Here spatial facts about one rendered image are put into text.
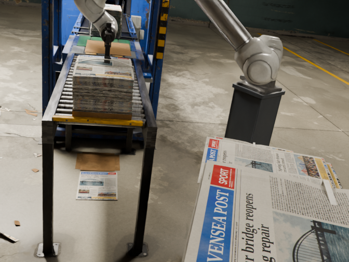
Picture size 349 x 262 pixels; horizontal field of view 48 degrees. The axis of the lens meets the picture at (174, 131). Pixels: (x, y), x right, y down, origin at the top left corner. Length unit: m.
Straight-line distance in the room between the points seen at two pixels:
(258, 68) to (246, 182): 1.26
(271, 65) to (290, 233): 1.38
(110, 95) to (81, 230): 0.96
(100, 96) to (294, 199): 1.43
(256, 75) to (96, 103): 0.76
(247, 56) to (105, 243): 1.34
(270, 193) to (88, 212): 2.15
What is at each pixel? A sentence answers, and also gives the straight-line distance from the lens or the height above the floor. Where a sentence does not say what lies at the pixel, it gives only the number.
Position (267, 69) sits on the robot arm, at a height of 1.17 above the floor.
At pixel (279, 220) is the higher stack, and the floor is 1.29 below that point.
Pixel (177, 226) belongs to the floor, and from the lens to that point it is 2.59.
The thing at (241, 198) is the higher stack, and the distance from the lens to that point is 0.53.
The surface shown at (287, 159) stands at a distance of 1.21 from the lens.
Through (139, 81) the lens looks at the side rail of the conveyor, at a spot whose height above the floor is 0.80.
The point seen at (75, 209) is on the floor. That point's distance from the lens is 2.67.
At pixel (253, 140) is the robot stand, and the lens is 2.13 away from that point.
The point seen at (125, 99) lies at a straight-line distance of 1.88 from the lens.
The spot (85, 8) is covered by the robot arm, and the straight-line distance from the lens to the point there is 2.21.
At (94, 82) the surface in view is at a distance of 1.86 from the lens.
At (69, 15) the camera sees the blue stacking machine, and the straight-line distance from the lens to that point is 5.49.
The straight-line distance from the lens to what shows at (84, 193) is 2.81.
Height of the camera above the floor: 1.56
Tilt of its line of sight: 24 degrees down
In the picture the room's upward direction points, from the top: 8 degrees clockwise
